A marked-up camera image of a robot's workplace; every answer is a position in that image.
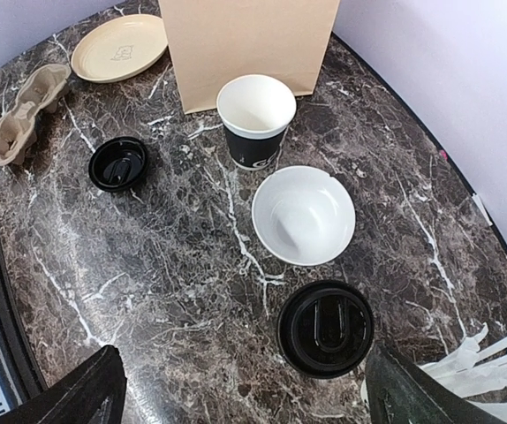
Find beige round plate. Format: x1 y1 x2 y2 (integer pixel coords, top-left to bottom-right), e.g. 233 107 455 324
71 14 168 83

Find brown cardboard cup carrier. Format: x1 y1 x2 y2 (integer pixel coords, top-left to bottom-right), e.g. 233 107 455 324
0 64 72 166

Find white paper bowl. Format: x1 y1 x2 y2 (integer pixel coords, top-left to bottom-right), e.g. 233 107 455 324
251 165 356 267

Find stack of black paper cups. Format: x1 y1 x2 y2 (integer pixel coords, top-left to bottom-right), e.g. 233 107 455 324
216 74 297 170

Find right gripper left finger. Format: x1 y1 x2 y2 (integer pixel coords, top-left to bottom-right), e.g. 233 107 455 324
1 344 126 423

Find brown paper bag white handles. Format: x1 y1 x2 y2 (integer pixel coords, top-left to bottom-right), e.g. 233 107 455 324
159 0 339 114

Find stack of black cup lids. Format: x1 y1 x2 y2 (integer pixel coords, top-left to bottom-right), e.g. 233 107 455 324
88 136 149 193

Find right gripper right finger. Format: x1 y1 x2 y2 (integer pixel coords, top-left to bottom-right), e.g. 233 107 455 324
365 344 501 423

